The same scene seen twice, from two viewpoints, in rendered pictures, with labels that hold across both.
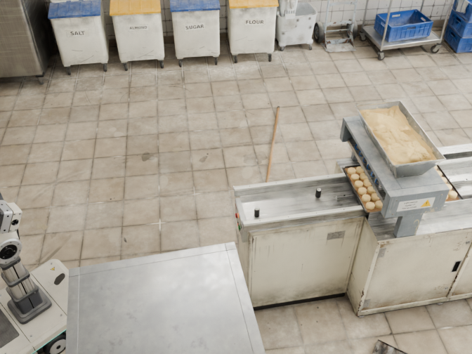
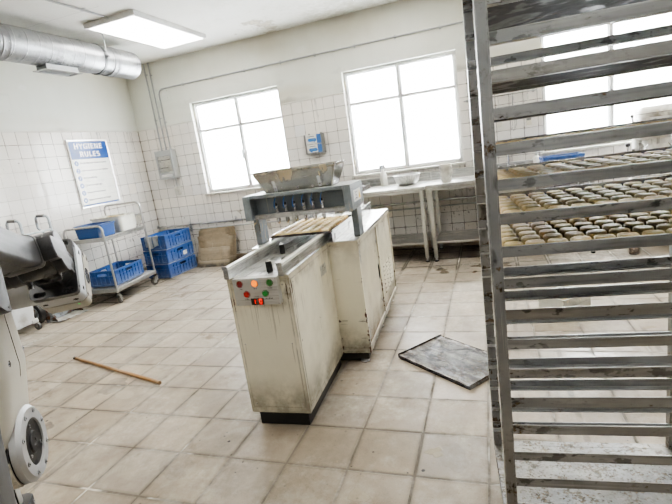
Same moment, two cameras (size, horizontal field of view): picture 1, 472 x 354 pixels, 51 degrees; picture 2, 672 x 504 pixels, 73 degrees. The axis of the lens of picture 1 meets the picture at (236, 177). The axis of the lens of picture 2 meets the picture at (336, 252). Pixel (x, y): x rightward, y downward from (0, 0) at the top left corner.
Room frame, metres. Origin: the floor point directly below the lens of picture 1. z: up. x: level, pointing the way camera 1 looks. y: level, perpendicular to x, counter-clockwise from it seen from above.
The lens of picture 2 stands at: (0.72, 1.69, 1.37)
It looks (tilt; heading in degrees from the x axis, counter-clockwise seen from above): 12 degrees down; 297
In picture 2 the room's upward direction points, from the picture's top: 8 degrees counter-clockwise
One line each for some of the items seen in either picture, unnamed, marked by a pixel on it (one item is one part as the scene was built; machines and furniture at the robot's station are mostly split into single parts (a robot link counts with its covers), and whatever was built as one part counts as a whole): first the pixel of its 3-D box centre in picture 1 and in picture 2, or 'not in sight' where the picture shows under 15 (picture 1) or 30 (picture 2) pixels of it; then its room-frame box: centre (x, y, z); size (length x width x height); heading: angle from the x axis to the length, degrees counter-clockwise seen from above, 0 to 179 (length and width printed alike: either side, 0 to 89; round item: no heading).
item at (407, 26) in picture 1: (402, 25); (117, 273); (5.73, -2.02, 0.28); 0.56 x 0.38 x 0.20; 105
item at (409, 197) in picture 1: (385, 172); (306, 213); (2.21, -0.89, 1.01); 0.72 x 0.33 x 0.34; 10
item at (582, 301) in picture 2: not in sight; (564, 302); (0.70, -1.81, 0.08); 0.30 x 0.22 x 0.16; 52
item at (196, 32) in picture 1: (195, 25); not in sight; (5.52, 0.47, 0.38); 0.64 x 0.54 x 0.77; 7
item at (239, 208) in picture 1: (241, 220); (257, 290); (2.06, -0.03, 0.77); 0.24 x 0.04 x 0.14; 10
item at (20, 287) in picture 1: (24, 293); not in sight; (1.80, 1.30, 0.38); 0.13 x 0.13 x 0.40; 45
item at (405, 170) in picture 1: (394, 140); (300, 177); (2.21, -0.89, 1.25); 0.56 x 0.29 x 0.14; 10
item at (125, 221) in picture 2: not in sight; (114, 223); (5.78, -2.20, 0.89); 0.44 x 0.36 x 0.20; 16
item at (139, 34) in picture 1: (139, 29); not in sight; (5.44, 1.12, 0.38); 0.64 x 0.54 x 0.77; 8
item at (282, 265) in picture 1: (295, 246); (293, 323); (2.12, -0.39, 0.45); 0.70 x 0.34 x 0.90; 100
